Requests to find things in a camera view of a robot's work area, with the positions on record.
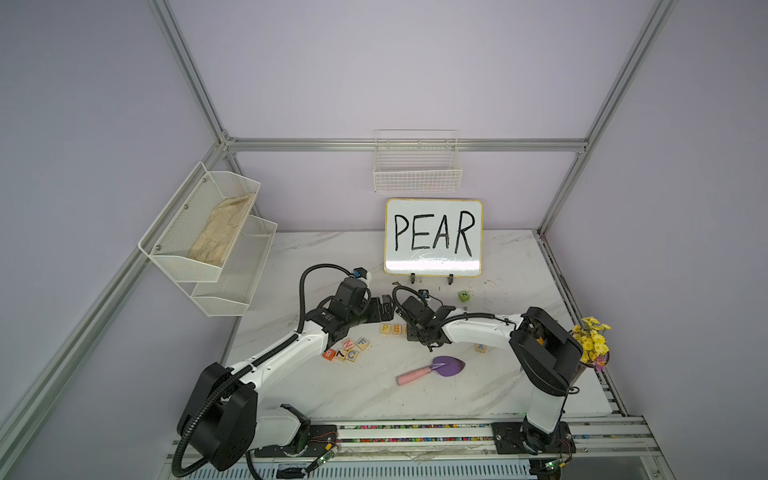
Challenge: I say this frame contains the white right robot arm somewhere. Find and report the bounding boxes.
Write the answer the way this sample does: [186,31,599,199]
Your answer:
[394,294,583,454]

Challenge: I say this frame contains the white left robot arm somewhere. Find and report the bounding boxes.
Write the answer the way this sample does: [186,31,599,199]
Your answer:
[171,263,396,478]

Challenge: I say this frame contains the wooden block letter F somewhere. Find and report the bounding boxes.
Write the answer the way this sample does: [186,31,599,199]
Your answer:
[356,337,370,351]

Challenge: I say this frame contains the purple pink toy trowel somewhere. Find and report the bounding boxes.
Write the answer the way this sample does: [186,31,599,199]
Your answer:
[396,356,465,386]

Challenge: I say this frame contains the white mesh lower shelf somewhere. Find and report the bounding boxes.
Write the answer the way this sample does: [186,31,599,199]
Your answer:
[191,215,278,317]

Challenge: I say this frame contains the white mesh shelf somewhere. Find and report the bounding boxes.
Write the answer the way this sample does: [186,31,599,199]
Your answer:
[191,215,278,317]
[138,163,261,283]

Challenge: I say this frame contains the beige cloth in shelf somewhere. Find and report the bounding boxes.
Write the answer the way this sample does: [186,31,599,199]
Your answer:
[188,193,256,267]

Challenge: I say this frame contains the yellow flower bouquet vase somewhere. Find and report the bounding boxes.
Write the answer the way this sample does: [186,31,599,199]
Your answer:
[570,317,612,386]

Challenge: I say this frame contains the white mesh upper shelf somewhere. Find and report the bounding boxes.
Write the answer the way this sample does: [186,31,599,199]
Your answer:
[138,163,261,283]

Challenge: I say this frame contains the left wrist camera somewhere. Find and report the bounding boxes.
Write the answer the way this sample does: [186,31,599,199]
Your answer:
[352,267,372,285]

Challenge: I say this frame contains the whiteboard with yellow frame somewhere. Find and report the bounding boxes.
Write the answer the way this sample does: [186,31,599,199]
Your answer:
[384,198,484,278]

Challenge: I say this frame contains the white wire wall basket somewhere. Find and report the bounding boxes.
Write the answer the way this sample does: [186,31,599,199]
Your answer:
[373,129,463,194]

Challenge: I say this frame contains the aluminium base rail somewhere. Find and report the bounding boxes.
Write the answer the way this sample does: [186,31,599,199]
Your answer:
[192,415,675,479]

